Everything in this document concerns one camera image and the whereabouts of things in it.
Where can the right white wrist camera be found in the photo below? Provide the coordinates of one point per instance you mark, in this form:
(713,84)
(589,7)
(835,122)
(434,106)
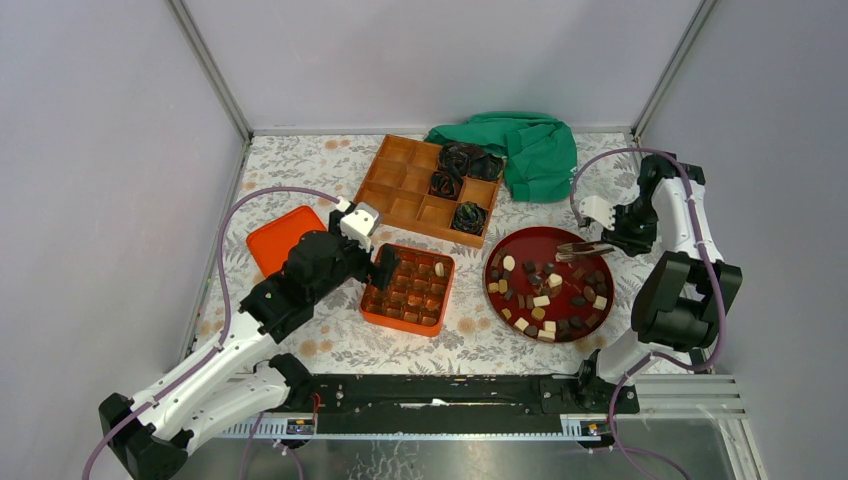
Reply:
(595,209)

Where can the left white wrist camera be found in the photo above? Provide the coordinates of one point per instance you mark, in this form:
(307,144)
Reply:
(358,222)

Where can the dark rolled fabric back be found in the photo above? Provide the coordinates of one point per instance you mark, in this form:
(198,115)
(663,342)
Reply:
(470,160)

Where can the dark rolled fabric front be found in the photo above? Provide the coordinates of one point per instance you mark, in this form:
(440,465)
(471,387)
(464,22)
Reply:
(470,218)

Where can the orange chocolate box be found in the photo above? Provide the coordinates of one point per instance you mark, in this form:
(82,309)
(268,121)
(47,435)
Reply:
(416,300)

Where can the wooden compartment organizer tray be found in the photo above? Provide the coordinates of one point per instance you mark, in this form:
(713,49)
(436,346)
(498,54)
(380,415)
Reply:
(397,185)

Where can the green cloth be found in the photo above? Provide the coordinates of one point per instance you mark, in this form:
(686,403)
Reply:
(540,151)

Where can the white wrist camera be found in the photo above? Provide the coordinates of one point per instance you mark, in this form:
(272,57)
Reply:
(358,222)
(595,209)

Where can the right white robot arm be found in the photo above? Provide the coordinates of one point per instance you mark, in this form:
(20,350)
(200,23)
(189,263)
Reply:
(679,314)

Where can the dark rolled fabric middle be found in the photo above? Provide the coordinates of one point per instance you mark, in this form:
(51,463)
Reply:
(445,185)

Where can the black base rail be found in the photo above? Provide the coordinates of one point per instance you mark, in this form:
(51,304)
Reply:
(501,405)

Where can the floral table mat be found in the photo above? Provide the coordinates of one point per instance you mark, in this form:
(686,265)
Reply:
(285,172)

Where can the dark rolled fabric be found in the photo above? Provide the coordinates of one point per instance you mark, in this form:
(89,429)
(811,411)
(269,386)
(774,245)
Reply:
(470,160)
(470,218)
(445,185)

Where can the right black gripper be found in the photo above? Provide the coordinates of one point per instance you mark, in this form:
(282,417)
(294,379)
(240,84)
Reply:
(632,245)

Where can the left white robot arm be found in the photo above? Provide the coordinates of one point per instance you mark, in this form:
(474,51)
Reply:
(153,432)

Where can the metal serving tongs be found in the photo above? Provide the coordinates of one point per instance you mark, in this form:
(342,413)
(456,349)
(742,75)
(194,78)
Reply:
(570,252)

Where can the red round plate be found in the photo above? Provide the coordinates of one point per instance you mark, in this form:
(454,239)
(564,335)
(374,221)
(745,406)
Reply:
(540,298)

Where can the orange box lid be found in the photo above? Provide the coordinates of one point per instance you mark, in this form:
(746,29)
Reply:
(271,243)

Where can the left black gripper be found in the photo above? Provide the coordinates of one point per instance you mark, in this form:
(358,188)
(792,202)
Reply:
(364,256)

